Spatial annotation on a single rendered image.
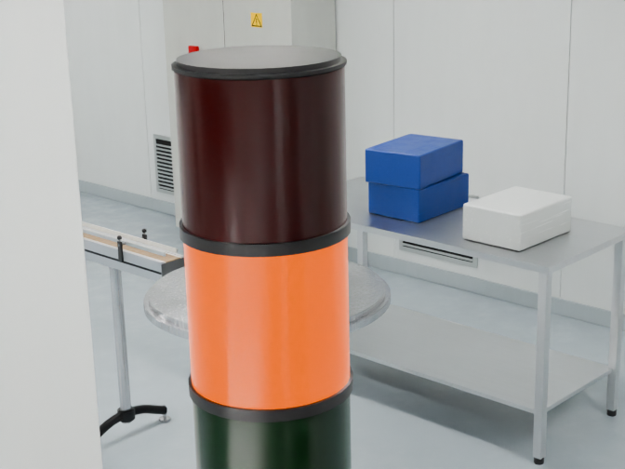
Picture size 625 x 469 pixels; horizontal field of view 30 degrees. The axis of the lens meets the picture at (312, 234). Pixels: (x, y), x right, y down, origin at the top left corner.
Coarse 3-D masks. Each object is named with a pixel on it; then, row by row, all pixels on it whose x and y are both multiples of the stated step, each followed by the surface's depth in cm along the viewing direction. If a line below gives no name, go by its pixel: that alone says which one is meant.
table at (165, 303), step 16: (176, 272) 466; (352, 272) 460; (368, 272) 460; (160, 288) 446; (176, 288) 446; (352, 288) 441; (368, 288) 441; (384, 288) 440; (144, 304) 436; (160, 304) 430; (176, 304) 429; (352, 304) 425; (368, 304) 424; (384, 304) 430; (160, 320) 419; (176, 320) 414; (352, 320) 415; (368, 320) 418
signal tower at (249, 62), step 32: (192, 64) 32; (224, 64) 32; (256, 64) 32; (288, 64) 31; (320, 64) 32; (256, 256) 32; (192, 384) 35; (352, 384) 36; (224, 416) 34; (256, 416) 34; (288, 416) 34
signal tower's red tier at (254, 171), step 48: (192, 96) 32; (240, 96) 31; (288, 96) 31; (336, 96) 32; (192, 144) 32; (240, 144) 31; (288, 144) 32; (336, 144) 33; (192, 192) 33; (240, 192) 32; (288, 192) 32; (336, 192) 33; (240, 240) 32; (288, 240) 32
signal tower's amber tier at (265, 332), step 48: (192, 288) 34; (240, 288) 33; (288, 288) 33; (336, 288) 34; (192, 336) 35; (240, 336) 33; (288, 336) 33; (336, 336) 34; (240, 384) 34; (288, 384) 33; (336, 384) 35
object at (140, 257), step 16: (96, 240) 510; (112, 240) 501; (128, 240) 508; (144, 240) 496; (96, 256) 508; (112, 256) 499; (128, 256) 491; (144, 256) 485; (160, 256) 486; (176, 256) 485; (128, 272) 494; (144, 272) 486; (160, 272) 478
